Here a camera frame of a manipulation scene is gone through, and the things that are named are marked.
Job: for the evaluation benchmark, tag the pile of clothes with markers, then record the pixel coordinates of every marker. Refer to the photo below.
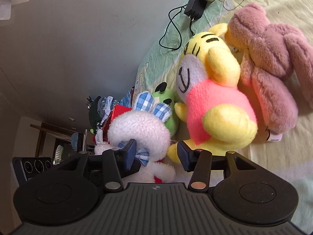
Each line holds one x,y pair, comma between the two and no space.
105,107

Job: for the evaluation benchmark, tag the mauve teddy bear plush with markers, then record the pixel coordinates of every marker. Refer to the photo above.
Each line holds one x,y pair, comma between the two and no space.
269,53

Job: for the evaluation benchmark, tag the white rabbit plush plaid ears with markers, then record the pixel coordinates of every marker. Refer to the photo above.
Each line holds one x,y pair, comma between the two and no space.
139,129

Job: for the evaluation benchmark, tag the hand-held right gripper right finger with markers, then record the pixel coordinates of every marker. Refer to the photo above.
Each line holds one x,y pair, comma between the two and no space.
184,158

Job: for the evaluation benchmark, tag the plain white rabbit plush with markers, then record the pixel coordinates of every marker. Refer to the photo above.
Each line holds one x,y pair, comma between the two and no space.
101,146

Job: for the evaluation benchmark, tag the printed green bedsheet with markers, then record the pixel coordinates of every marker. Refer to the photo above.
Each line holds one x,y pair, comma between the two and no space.
281,156

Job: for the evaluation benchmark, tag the small white fan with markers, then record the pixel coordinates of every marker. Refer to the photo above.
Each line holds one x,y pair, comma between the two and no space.
59,154

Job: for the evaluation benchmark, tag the blue cloth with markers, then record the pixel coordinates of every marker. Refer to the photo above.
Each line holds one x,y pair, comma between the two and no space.
78,140

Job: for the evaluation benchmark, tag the wooden table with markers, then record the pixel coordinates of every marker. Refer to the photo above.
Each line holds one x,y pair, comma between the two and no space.
49,127

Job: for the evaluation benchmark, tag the yellow tiger plush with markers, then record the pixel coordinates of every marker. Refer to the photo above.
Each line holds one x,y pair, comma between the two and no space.
212,102

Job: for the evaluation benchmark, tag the red cardboard box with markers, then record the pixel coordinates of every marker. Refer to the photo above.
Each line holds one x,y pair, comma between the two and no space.
117,111

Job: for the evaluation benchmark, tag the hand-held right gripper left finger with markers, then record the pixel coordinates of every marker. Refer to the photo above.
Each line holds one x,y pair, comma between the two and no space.
130,155

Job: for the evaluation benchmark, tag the black device with round holes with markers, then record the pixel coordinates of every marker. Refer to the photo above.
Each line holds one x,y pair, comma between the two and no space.
27,169

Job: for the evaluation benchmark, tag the green ladybug plush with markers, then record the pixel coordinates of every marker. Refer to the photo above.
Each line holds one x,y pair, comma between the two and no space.
161,96

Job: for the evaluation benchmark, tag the black charger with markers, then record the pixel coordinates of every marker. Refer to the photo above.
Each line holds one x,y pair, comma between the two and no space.
194,6

